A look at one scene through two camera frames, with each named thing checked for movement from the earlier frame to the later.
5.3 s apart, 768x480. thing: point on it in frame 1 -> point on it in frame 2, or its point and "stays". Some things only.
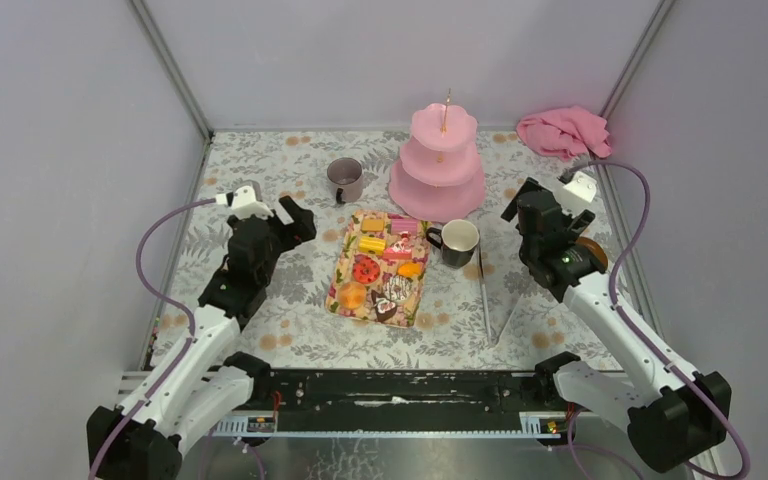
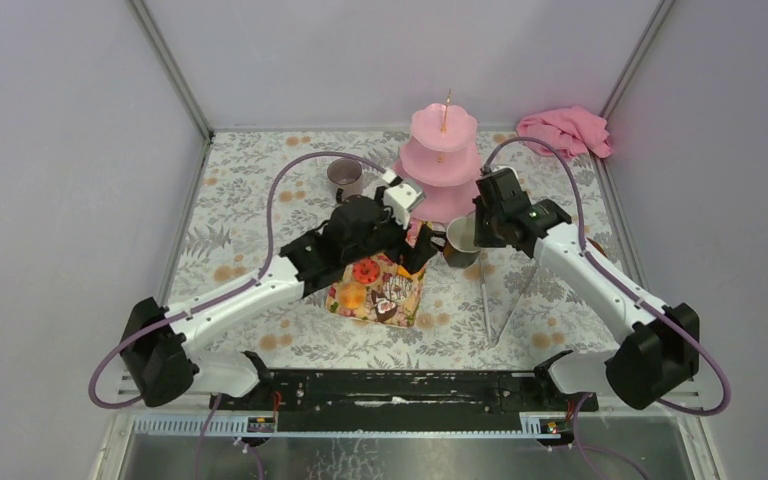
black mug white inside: [458, 240] stays
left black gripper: [272, 225] -> [417, 244]
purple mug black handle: [346, 174] stays
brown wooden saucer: [597, 250] stays
